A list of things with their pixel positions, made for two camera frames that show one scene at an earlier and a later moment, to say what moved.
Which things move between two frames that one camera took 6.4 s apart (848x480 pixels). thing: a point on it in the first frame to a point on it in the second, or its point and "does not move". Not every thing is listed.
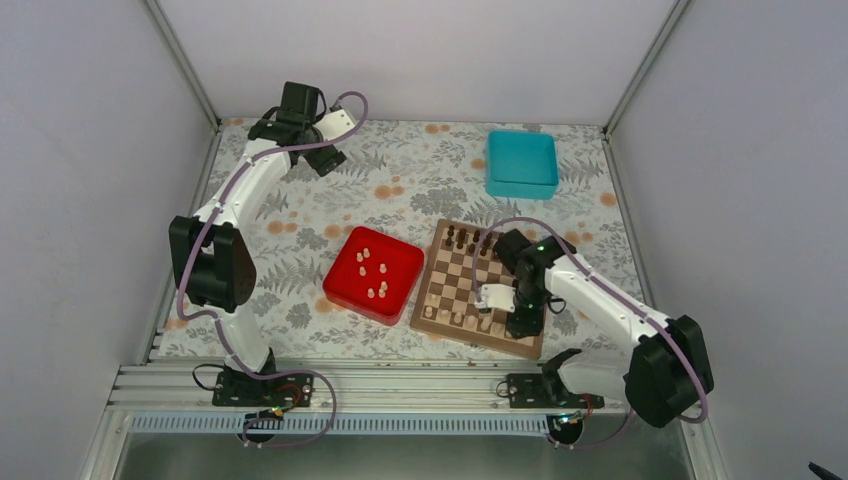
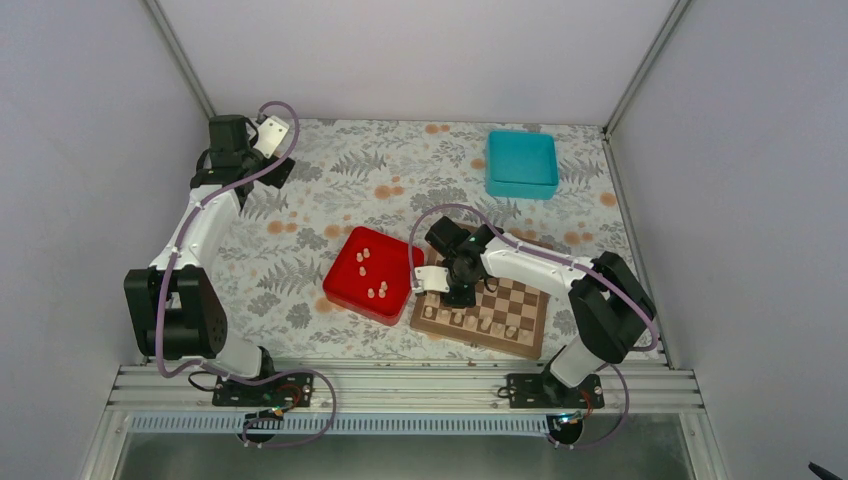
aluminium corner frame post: x=183 y=65 does not move
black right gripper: x=529 y=326 to x=466 y=300
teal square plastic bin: x=521 y=164 does not move
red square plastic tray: x=374 y=275 does not move
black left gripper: x=316 y=160 to x=278 y=175
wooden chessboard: x=444 y=301 does not move
